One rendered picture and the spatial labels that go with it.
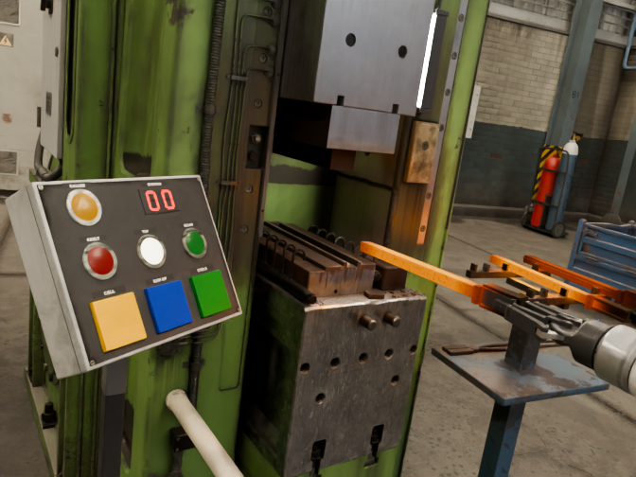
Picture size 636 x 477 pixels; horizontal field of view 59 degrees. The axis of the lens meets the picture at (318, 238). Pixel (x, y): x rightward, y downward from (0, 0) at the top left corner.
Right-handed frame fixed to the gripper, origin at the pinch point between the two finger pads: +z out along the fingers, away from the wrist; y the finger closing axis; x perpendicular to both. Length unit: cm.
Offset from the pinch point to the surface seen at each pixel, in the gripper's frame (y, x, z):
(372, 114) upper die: -1, 29, 44
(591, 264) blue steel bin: 376, -71, 191
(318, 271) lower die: -10.1, -8.8, 44.0
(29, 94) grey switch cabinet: -12, -5, 580
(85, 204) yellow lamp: -66, 10, 28
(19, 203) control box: -75, 10, 29
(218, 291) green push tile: -43, -6, 28
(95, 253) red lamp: -65, 4, 24
